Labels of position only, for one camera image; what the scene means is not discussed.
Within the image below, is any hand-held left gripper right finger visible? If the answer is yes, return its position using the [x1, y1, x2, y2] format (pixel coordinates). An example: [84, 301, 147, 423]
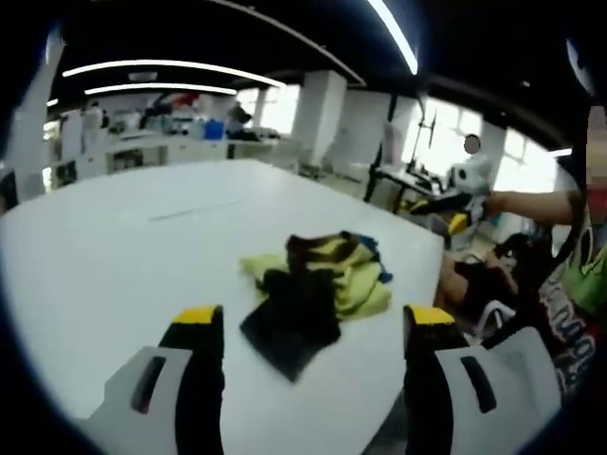
[403, 305, 565, 455]

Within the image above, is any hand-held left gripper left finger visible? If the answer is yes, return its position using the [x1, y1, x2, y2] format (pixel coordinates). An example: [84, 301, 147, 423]
[75, 305, 225, 455]

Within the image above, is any black cloth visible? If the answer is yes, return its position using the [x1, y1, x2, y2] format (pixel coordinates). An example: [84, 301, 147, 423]
[239, 269, 342, 384]

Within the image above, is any yellow and black garment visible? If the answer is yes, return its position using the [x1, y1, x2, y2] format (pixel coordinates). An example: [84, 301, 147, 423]
[239, 230, 393, 328]

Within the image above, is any white work table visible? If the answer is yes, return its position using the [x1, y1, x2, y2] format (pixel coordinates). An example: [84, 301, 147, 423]
[374, 164, 450, 203]

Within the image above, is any black metal stand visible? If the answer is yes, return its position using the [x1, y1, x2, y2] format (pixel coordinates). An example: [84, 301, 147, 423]
[363, 92, 438, 203]

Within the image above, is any white cabinet row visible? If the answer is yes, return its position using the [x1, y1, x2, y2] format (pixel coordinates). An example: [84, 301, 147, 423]
[75, 134, 230, 176]

